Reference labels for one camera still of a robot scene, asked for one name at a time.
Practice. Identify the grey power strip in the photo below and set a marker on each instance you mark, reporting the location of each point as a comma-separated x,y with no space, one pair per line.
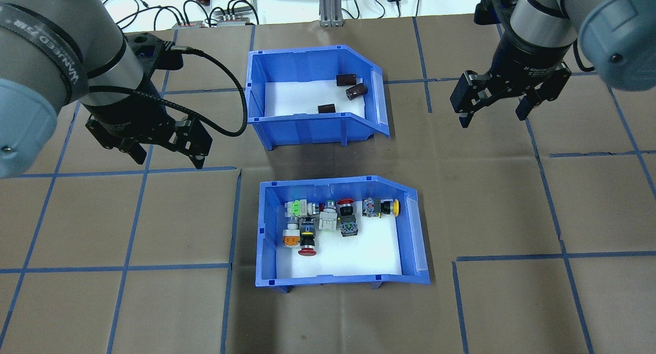
188,24
230,20

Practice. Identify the blue plastic button bin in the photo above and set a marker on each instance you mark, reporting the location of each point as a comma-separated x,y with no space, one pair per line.
267,226

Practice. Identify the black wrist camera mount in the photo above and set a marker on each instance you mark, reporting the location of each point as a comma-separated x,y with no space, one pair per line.
492,11
166,59

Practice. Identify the dark brown cylindrical capacitor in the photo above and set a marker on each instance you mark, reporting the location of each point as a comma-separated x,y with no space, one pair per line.
326,108
346,80
356,91

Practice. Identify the blue plastic capacitor bin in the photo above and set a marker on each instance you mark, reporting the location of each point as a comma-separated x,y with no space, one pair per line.
307,62

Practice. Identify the silver button white contact block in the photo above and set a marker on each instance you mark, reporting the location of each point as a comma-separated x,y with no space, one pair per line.
328,220

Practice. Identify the black green contact block switch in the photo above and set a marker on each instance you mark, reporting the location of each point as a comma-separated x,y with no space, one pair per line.
349,226

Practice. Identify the red mushroom button black body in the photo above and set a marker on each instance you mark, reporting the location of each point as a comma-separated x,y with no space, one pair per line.
346,206

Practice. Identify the green push button switch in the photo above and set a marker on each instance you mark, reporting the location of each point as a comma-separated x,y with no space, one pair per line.
295,209

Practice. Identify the orange white push button switch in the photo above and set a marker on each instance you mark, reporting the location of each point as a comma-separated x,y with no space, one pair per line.
291,236

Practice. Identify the aluminium profile post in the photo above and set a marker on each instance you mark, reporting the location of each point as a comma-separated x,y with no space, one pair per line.
331,5

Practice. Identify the red mushroom button blue body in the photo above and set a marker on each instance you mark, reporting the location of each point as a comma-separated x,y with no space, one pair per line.
307,236

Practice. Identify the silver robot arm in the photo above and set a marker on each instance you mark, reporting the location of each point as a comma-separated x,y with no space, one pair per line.
41,46
615,26

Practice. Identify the white foam bin liner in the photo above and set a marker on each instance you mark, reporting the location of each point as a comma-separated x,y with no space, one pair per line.
353,256
297,98

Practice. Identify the yellow push button switch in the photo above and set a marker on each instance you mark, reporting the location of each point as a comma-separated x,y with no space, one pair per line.
379,208

